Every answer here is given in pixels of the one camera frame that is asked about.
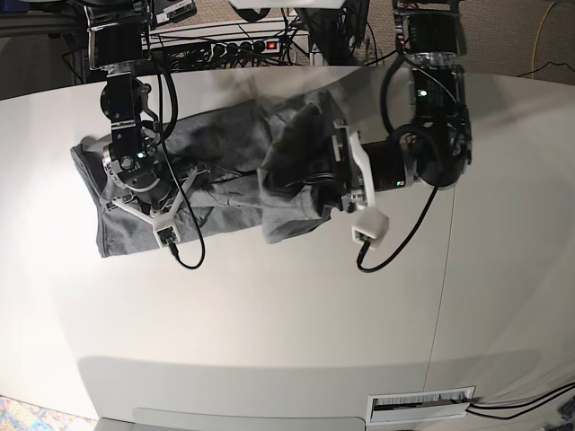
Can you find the grey table leg column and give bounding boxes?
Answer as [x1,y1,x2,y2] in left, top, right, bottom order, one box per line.
[296,8,330,66]

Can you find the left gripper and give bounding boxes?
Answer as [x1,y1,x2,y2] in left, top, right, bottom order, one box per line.
[291,103,417,220]

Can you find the grey T-shirt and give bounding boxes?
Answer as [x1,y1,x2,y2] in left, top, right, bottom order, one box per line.
[69,87,356,259]

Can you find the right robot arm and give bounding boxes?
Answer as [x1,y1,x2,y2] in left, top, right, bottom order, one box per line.
[84,1,207,244]

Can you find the black cables at grommet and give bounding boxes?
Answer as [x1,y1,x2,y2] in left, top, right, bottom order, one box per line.
[466,382,575,421]

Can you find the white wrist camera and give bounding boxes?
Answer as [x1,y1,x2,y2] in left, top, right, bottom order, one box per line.
[351,207,390,250]
[153,224,181,248]

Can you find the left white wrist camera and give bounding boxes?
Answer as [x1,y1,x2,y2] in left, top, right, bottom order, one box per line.
[351,207,390,250]

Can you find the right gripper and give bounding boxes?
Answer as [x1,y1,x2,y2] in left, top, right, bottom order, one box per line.
[106,166,209,229]

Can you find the yellow cable on carpet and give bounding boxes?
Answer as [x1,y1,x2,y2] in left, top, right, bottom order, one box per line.
[529,0,553,77]

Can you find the black power strip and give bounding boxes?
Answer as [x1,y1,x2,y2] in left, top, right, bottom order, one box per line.
[212,40,281,57]

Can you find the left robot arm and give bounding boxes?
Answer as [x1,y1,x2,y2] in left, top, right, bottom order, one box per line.
[264,1,472,224]

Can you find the white cable grommet box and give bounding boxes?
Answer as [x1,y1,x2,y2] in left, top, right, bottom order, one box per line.
[366,386,475,426]

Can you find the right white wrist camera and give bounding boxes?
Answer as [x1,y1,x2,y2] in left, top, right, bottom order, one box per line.
[153,224,181,248]

